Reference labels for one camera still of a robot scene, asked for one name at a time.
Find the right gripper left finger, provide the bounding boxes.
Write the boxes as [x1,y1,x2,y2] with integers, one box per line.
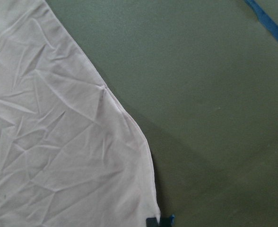
[146,218,159,227]

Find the pink snoopy t-shirt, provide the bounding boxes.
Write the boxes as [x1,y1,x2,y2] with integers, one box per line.
[0,0,161,227]

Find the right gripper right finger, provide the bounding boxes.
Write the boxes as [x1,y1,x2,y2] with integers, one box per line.
[159,216,174,227]

